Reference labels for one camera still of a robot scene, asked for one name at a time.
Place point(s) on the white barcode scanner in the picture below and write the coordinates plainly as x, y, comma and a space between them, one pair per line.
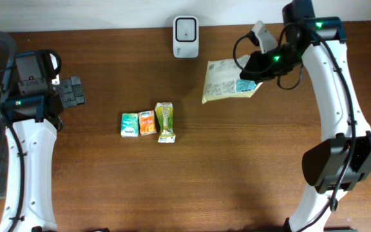
185, 36

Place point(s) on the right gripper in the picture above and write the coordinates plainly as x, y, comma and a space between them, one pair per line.
259, 74

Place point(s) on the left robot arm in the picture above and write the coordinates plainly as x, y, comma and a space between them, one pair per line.
31, 113

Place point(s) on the green yellow snack packet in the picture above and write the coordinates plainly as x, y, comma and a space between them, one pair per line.
164, 112

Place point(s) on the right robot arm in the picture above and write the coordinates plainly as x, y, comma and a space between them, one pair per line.
343, 157

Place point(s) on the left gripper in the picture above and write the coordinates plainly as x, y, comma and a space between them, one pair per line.
73, 89

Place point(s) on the orange tissue pack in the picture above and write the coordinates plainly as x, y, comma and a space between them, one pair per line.
147, 122

